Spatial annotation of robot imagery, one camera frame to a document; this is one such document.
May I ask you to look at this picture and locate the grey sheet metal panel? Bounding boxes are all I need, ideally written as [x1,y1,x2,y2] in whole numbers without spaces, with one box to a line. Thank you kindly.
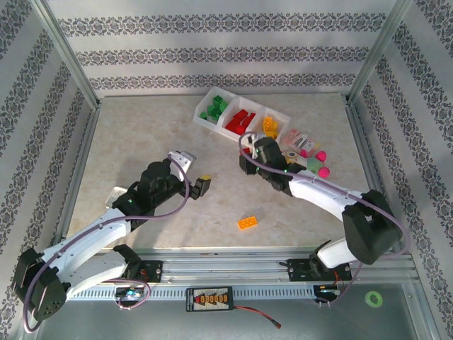
[21,283,436,340]

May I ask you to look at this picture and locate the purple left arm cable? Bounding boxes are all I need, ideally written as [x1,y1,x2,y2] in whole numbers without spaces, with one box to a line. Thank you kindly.
[21,157,192,334]

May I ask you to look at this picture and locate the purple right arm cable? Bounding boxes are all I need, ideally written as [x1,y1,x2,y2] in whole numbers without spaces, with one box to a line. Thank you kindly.
[238,131,412,308]

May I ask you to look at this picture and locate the white three-compartment plastic container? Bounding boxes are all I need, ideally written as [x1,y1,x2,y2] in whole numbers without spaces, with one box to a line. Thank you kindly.
[193,86,292,145]

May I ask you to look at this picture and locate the aluminium frame side rail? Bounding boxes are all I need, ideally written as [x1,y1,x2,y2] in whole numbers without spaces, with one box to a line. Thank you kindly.
[49,101,102,258]
[345,98,413,249]

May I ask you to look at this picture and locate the orange long lego brick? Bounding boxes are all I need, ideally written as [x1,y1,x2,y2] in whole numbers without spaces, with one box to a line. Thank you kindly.
[237,215,258,231]

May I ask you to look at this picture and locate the slotted grey cable duct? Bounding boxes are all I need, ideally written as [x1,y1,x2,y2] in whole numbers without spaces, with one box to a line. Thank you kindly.
[47,285,316,301]

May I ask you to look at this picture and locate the pink pompom green toy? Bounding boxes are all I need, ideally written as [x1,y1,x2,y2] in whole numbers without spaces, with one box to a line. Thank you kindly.
[299,148,332,179]

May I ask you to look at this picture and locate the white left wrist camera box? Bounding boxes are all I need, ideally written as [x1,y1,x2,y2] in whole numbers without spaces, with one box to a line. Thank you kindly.
[166,150,196,182]

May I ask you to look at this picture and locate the red black power wire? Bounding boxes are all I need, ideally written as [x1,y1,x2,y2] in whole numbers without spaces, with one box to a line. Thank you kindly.
[231,305,283,329]

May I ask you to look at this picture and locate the pink stapler blister card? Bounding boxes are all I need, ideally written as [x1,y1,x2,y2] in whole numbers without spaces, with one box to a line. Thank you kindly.
[282,127,319,152]

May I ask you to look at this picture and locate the small controller circuit board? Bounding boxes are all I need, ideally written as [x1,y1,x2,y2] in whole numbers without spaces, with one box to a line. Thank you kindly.
[113,286,145,301]
[314,285,341,297]

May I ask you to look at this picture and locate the aluminium frame post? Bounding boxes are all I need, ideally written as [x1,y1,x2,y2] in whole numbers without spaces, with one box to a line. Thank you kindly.
[345,0,415,107]
[30,0,103,111]

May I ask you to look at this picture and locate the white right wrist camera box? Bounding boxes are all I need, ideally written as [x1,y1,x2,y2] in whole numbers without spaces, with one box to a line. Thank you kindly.
[246,131,266,148]

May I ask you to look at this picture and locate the white square plate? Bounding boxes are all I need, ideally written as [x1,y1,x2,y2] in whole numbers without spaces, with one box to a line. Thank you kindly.
[105,186,129,210]

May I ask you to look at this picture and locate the green tape roll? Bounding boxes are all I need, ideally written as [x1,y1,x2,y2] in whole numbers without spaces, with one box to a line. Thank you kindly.
[365,290,384,308]

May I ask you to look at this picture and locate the black power distribution board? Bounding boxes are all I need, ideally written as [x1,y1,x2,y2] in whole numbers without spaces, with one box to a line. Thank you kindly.
[185,285,234,313]

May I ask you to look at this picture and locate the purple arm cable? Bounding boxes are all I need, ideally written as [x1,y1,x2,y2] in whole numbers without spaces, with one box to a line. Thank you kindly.
[238,131,412,308]
[21,157,192,334]

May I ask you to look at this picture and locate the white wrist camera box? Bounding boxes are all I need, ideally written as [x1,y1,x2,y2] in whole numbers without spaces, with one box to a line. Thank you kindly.
[246,131,266,148]
[166,150,196,182]

